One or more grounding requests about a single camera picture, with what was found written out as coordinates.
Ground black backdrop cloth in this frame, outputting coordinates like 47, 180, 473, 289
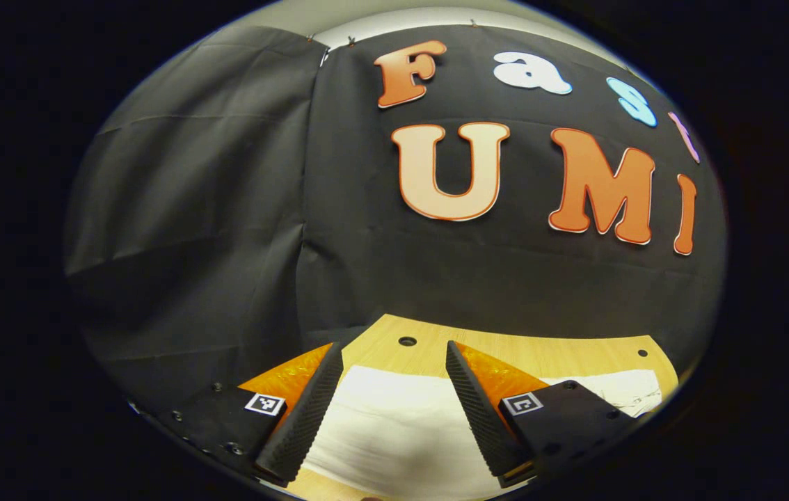
64, 24, 728, 418

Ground white jeans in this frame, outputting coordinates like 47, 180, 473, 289
301, 365, 663, 500

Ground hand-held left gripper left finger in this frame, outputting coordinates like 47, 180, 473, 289
131, 341, 344, 488

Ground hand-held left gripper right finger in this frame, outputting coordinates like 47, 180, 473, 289
445, 340, 646, 488

